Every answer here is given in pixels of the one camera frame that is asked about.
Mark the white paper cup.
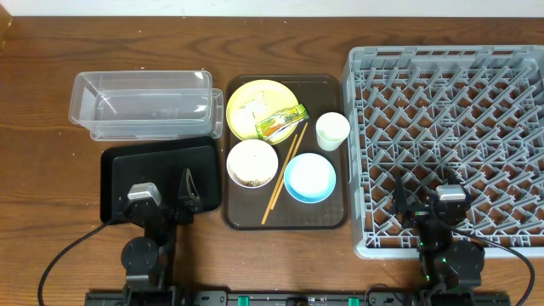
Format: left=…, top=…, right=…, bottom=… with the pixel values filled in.
left=315, top=112, right=350, bottom=151

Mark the white bowl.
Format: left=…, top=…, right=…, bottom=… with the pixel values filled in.
left=226, top=139, right=279, bottom=189

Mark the light blue bowl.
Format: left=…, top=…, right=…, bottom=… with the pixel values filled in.
left=284, top=153, right=337, bottom=204

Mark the white tissue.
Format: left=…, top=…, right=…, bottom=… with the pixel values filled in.
left=239, top=91, right=268, bottom=119

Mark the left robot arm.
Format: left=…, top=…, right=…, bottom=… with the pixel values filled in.
left=121, top=168, right=202, bottom=305

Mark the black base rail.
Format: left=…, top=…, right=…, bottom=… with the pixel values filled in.
left=83, top=289, right=511, bottom=306

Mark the brown serving tray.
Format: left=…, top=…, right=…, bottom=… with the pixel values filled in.
left=222, top=74, right=349, bottom=230

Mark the yellow plate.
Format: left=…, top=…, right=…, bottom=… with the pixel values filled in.
left=226, top=79, right=299, bottom=140

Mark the black waste tray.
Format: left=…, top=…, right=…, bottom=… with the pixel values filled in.
left=100, top=136, right=222, bottom=222

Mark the grey dishwasher rack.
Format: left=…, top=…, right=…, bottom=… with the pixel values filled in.
left=342, top=45, right=543, bottom=259

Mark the pile of rice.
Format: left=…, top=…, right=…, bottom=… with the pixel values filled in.
left=230, top=147, right=277, bottom=187

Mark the green snack wrapper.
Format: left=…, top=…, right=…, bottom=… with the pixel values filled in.
left=255, top=105, right=309, bottom=140

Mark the clear plastic bin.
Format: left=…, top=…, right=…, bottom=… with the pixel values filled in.
left=69, top=71, right=224, bottom=141

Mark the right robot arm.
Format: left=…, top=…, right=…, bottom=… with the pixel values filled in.
left=392, top=174, right=485, bottom=305

